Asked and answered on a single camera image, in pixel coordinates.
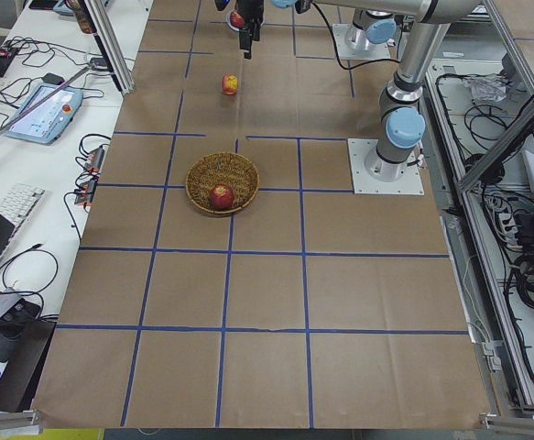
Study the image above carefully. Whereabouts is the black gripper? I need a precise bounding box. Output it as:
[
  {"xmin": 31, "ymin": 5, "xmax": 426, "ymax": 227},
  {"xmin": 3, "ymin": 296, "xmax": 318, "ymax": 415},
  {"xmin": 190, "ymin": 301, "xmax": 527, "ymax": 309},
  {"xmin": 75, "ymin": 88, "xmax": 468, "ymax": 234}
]
[{"xmin": 234, "ymin": 0, "xmax": 264, "ymax": 59}]

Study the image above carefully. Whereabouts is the red yellow transferred apple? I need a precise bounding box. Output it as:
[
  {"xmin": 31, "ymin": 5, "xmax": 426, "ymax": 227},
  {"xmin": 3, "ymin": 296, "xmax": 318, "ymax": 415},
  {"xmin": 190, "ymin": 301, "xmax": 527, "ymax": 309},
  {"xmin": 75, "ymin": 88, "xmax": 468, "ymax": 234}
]
[{"xmin": 221, "ymin": 74, "xmax": 239, "ymax": 96}]

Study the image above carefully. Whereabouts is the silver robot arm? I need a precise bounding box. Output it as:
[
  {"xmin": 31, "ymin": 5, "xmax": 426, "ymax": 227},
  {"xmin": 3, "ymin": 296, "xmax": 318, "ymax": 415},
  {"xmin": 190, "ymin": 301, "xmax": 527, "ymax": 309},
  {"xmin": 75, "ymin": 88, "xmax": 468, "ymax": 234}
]
[{"xmin": 328, "ymin": 1, "xmax": 479, "ymax": 172}]

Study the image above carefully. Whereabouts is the woven wicker basket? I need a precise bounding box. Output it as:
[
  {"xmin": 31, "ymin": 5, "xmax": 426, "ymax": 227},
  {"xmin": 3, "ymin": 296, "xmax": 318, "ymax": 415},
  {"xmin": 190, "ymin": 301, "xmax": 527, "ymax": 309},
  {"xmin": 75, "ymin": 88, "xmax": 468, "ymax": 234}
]
[{"xmin": 185, "ymin": 152, "xmax": 259, "ymax": 216}]

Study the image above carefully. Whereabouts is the red apple in basket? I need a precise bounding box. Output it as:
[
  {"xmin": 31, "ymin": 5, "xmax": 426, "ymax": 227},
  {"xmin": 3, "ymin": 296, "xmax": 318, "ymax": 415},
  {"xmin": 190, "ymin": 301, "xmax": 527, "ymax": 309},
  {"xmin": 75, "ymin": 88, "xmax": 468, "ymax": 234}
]
[{"xmin": 210, "ymin": 184, "xmax": 234, "ymax": 211}]

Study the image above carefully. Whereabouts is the brown drink bottle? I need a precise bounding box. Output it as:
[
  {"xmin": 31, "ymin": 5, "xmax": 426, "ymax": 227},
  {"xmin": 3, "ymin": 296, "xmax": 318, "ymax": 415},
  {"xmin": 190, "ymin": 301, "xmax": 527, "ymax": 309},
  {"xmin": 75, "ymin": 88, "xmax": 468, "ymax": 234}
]
[{"xmin": 64, "ymin": 0, "xmax": 95, "ymax": 35}]

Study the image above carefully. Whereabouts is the blue teach pendant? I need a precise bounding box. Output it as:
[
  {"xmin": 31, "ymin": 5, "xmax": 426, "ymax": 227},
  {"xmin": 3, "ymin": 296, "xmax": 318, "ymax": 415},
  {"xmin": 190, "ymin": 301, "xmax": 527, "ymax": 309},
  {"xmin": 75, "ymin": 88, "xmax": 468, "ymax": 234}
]
[{"xmin": 5, "ymin": 87, "xmax": 83, "ymax": 145}]

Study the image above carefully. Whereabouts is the brown paper table cover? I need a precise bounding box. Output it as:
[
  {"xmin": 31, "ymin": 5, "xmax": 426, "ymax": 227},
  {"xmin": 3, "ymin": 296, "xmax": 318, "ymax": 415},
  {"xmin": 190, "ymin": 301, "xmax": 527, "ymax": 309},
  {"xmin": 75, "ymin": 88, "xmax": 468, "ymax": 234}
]
[{"xmin": 33, "ymin": 1, "xmax": 489, "ymax": 429}]

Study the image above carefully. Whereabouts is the white keyboard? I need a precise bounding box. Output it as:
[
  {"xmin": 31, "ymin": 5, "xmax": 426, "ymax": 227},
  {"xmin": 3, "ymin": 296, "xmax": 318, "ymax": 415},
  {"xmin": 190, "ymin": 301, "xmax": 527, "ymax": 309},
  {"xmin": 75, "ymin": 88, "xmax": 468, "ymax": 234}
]
[{"xmin": 0, "ymin": 183, "xmax": 46, "ymax": 228}]

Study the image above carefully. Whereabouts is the metal rod green tip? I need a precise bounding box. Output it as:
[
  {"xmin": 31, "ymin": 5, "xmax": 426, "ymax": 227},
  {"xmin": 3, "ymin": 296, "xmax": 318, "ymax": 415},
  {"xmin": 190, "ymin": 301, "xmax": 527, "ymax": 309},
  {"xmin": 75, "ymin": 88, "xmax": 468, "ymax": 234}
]
[{"xmin": 0, "ymin": 64, "xmax": 92, "ymax": 137}]

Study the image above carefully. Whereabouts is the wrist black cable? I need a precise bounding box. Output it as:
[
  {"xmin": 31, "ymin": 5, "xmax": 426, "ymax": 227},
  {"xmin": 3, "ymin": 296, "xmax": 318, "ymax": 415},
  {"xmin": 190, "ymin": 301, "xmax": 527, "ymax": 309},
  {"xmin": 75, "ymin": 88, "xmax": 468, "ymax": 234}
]
[{"xmin": 310, "ymin": 4, "xmax": 401, "ymax": 72}]

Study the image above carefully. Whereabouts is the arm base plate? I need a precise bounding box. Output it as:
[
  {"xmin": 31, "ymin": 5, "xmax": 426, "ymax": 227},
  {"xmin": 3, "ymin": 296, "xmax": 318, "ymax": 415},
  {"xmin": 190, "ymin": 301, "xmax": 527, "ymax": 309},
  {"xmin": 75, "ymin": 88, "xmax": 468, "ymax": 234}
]
[
  {"xmin": 347, "ymin": 138, "xmax": 424, "ymax": 196},
  {"xmin": 332, "ymin": 24, "xmax": 393, "ymax": 61}
]

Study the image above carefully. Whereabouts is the aluminium frame post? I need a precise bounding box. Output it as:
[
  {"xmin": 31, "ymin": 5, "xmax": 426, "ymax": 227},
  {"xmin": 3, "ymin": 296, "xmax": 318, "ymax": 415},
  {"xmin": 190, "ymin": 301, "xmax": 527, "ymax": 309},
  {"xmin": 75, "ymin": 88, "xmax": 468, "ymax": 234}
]
[{"xmin": 82, "ymin": 0, "xmax": 135, "ymax": 95}]

